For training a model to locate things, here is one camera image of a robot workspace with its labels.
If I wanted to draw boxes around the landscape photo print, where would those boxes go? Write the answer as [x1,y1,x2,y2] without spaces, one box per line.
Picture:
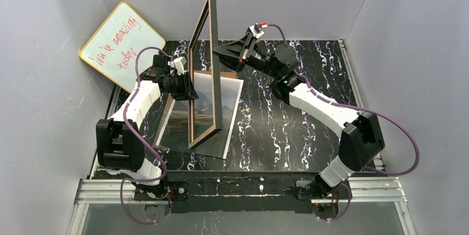
[154,71,243,159]

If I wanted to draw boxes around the wooden picture frame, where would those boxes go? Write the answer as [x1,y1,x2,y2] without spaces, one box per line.
[188,0,223,149]

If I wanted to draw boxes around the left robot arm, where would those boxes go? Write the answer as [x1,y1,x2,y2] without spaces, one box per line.
[96,66,198,186]

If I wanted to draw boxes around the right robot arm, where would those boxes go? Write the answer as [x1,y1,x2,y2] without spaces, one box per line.
[212,40,385,193]

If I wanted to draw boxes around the brown backing board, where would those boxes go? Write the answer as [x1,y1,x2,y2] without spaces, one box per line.
[157,71,243,149]

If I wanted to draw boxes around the white board yellow rim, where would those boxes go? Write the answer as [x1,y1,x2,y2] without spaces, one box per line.
[79,2,166,93]

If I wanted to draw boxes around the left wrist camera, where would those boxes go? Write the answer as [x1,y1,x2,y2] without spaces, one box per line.
[168,56,186,75]

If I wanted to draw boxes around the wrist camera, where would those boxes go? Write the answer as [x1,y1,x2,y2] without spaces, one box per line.
[168,56,186,75]
[247,23,268,39]

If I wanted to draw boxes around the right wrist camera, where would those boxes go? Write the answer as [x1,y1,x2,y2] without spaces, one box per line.
[247,23,268,39]

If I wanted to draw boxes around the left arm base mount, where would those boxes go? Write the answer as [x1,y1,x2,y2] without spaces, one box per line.
[132,180,189,201]

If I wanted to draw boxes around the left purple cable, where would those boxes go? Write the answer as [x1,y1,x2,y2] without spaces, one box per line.
[120,46,171,225]

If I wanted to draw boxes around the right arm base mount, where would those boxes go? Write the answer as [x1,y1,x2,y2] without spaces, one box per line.
[290,180,353,203]

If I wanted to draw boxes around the aluminium rail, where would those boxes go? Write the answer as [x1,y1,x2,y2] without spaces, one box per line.
[68,171,416,234]

